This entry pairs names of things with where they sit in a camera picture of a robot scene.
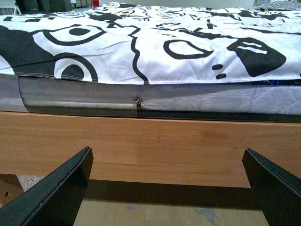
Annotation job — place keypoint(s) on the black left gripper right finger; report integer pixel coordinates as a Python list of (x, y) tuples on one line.
[(277, 191)]

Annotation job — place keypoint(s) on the grey white zippered mattress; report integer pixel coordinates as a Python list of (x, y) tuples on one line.
[(259, 101)]

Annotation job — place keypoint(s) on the black and white patterned bedsheet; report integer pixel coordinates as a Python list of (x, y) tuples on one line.
[(125, 44)]

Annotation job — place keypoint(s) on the wooden bed frame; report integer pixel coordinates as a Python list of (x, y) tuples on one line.
[(150, 160)]

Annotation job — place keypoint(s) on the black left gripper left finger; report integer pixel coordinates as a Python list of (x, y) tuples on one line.
[(56, 199)]

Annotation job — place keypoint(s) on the red container in background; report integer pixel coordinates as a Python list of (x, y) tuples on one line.
[(95, 3)]

